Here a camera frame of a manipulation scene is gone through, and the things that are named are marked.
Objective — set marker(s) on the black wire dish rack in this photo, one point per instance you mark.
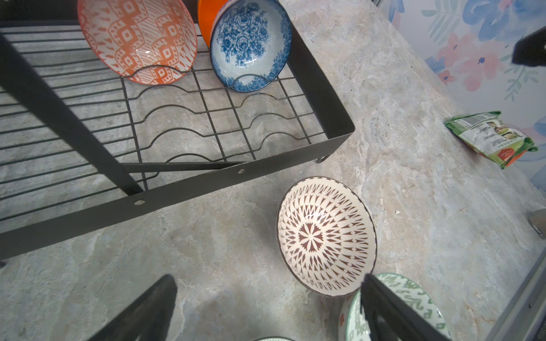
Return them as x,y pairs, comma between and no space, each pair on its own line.
83,148

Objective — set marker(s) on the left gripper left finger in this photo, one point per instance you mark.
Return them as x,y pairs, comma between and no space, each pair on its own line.
147,318

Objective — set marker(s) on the green patterned bowl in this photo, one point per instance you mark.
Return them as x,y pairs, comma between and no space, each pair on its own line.
351,322

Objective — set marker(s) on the pale green bowl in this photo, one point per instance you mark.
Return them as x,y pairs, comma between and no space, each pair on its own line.
273,339

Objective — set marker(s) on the white patterned bowl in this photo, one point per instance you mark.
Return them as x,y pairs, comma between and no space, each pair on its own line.
326,236

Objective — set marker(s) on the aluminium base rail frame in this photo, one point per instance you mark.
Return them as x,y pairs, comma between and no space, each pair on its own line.
524,316

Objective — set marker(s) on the blue floral bowl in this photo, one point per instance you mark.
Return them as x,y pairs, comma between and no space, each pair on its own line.
250,44

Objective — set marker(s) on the green snack packet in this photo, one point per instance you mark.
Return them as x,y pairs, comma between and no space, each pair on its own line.
488,136

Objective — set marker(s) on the orange bowl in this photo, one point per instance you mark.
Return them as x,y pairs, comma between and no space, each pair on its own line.
207,13

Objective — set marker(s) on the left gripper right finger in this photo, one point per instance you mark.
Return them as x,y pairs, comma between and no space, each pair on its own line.
397,308

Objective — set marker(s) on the red patterned bowl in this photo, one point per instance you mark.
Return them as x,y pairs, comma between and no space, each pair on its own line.
148,42

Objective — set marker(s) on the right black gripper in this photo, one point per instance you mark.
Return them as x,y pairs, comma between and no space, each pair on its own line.
530,51

